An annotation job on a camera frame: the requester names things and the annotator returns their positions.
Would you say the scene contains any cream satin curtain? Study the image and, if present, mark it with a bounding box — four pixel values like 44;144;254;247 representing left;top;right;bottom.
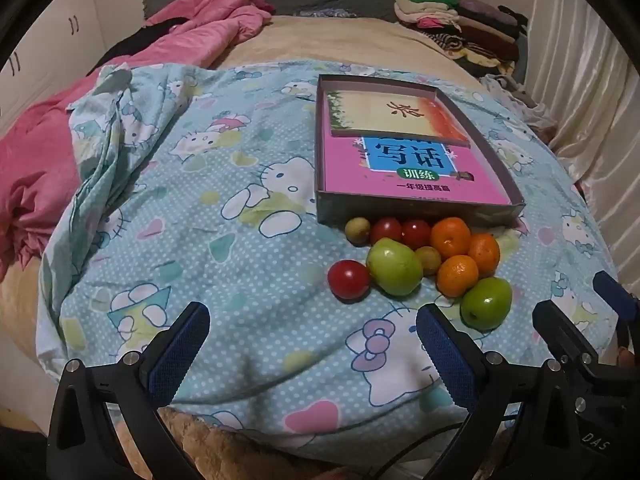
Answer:
522;0;640;196

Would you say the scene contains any purple folded garment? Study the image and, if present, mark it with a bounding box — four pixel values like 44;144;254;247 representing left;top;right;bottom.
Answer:
457;0;518;26

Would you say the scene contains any dark red folded garment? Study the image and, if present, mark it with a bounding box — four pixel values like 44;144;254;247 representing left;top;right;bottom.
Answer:
457;16;521;61

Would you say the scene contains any large green jujube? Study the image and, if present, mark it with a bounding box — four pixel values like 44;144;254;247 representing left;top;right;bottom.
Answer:
366;238;424;296

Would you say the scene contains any striped folded garment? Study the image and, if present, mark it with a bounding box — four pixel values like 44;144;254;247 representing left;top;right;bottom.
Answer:
430;32;468;53

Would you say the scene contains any small green fruit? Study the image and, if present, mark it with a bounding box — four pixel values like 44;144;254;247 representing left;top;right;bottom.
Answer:
460;276;514;331

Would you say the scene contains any dark floral pillow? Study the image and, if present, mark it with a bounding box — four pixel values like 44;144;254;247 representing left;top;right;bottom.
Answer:
292;4;361;18

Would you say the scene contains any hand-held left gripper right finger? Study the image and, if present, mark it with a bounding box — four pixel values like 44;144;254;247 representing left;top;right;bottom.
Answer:
415;302;583;480

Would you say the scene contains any pink folded garment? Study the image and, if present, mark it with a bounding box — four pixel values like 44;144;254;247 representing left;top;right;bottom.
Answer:
417;16;461;31

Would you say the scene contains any cream and orange book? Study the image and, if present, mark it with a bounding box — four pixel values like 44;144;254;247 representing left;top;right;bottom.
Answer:
324;87;473;147

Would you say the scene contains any yellow printed folded blanket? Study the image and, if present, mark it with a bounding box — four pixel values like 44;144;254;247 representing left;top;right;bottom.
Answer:
452;47;516;78

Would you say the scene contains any small yellow-green fruit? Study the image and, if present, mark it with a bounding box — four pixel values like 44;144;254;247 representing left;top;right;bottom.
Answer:
345;216;371;247
414;246;443;276

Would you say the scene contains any white crumpled garment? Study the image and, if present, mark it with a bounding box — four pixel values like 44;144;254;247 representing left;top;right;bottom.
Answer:
480;74;558;131

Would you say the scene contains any white wardrobe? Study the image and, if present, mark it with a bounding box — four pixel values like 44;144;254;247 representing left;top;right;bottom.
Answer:
0;0;108;133

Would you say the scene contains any light blue cartoon cat blanket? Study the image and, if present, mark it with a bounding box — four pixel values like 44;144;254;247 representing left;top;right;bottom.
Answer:
37;60;621;456

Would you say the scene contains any pink quilt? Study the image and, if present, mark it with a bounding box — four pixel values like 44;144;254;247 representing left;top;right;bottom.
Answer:
0;0;276;281

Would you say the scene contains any orange tangerine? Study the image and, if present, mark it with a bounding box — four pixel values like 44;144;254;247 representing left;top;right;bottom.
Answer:
467;233;501;278
436;255;480;298
431;216;472;260

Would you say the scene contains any pink and blue book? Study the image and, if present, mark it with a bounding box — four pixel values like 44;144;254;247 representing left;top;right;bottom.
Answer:
320;130;511;206

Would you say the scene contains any small black folded garment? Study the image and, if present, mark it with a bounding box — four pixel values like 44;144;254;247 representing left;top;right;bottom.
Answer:
497;5;528;28

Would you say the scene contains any red cherry tomato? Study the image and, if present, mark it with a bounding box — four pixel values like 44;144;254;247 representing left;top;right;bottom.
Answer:
369;216;404;247
327;260;372;302
401;220;433;250

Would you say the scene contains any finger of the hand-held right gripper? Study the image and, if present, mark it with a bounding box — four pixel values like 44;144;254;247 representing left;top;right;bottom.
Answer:
592;270;640;351
531;300;601;376

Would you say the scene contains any shallow cardboard box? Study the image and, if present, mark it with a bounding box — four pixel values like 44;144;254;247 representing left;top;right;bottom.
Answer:
315;74;527;226

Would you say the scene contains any cream folded garment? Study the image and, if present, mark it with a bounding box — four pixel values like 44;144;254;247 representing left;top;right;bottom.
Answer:
394;2;458;25

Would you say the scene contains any beige plush bed sheet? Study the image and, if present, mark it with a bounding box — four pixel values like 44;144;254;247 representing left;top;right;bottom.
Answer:
0;14;496;480

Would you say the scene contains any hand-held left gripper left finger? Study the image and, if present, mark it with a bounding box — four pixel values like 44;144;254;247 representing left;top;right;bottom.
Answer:
46;301;211;480

